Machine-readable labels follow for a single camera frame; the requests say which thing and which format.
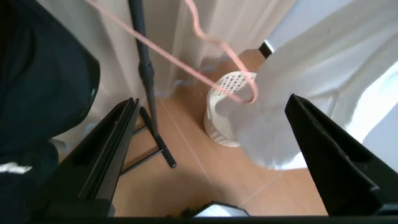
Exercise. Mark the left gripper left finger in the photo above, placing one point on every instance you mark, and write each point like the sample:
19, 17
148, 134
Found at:
90, 174

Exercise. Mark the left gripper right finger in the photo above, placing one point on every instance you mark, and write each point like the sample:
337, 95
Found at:
335, 168

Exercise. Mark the white garment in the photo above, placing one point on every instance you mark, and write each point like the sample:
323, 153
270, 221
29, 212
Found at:
311, 71

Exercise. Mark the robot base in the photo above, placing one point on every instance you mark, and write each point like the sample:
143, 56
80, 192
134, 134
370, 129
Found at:
217, 211

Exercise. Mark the black clothes rack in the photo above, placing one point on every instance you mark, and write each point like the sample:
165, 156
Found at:
146, 71

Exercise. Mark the white laundry basket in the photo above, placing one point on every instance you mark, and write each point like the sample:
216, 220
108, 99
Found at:
214, 124

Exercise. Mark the pink clothes hanger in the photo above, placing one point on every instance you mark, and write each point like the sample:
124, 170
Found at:
174, 58

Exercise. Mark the white curtain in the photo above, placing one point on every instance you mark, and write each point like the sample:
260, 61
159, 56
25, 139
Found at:
168, 25

